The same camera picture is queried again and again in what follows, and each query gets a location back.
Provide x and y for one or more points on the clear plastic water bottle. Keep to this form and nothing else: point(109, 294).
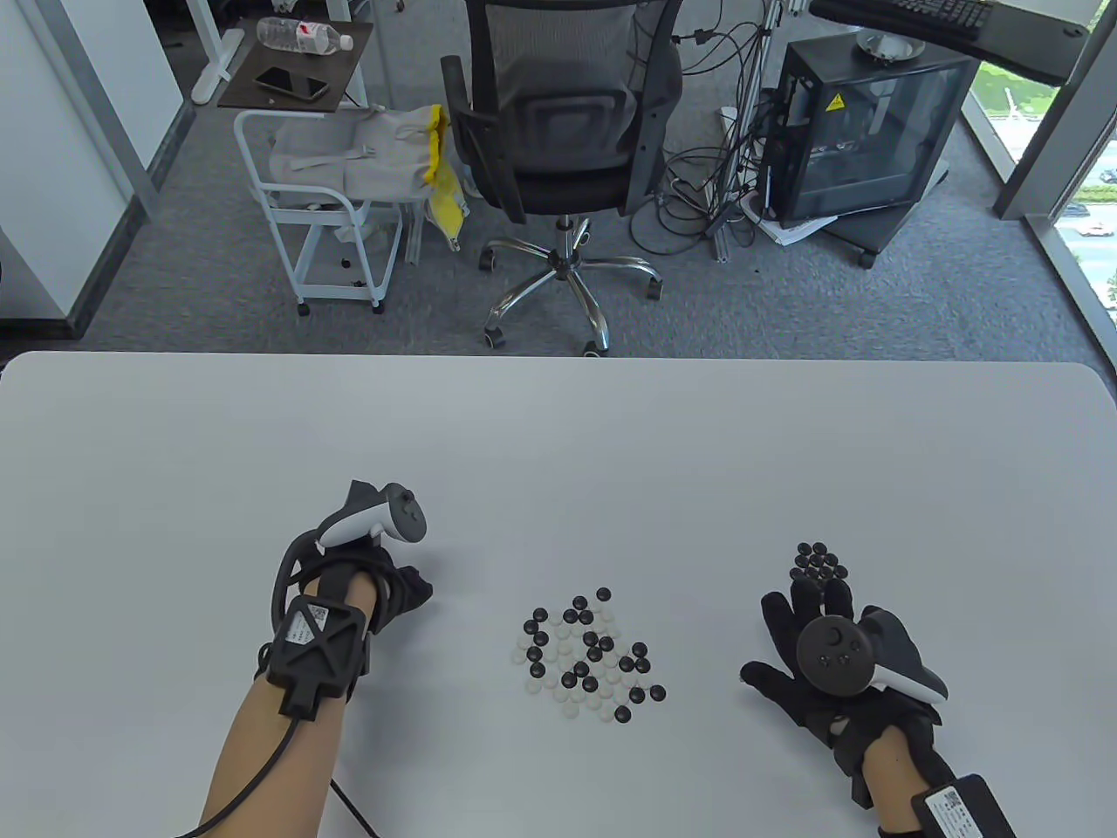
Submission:
point(297, 35)

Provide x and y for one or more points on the black computer tower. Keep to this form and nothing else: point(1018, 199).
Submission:
point(873, 131)

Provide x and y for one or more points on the dark rolling computer stand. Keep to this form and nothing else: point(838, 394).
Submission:
point(873, 231)

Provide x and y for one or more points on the white metal cart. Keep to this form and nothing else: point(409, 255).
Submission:
point(297, 202)

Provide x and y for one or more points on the person's right hand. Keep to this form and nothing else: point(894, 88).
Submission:
point(794, 698)

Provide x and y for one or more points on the silver bowl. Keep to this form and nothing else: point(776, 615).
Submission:
point(890, 45)

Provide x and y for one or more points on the pile of mixed go stones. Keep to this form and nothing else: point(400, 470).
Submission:
point(594, 653)

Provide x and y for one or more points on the person's left hand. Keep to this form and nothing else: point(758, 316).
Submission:
point(406, 594)

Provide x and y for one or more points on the black cross-braced wrist module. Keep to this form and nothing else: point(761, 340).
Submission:
point(318, 646)

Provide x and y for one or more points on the black smartphone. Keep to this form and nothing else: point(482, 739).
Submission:
point(292, 83)

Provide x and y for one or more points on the cluster of black go stones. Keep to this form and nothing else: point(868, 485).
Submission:
point(820, 563)

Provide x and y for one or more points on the black and white VR controller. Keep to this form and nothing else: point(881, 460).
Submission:
point(406, 515)
point(833, 655)

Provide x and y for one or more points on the black keyboard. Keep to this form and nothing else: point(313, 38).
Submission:
point(925, 13)

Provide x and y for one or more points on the black mesh office chair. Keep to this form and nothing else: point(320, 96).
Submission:
point(558, 131)

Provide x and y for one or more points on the white desk leg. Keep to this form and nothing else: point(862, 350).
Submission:
point(214, 74)

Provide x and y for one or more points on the aluminium frame post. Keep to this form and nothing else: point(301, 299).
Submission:
point(771, 10)

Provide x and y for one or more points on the white power strip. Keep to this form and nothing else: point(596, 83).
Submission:
point(727, 113)

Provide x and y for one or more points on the grey fabric bag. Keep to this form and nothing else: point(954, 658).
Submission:
point(375, 157)

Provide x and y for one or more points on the brown side table top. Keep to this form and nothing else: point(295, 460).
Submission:
point(349, 78)

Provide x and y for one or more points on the white papers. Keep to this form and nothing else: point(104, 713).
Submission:
point(790, 234)

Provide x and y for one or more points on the yellow plastic bag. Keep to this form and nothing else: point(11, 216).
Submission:
point(445, 192)

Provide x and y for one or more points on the black labelled wrist box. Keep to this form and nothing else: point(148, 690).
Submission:
point(964, 807)

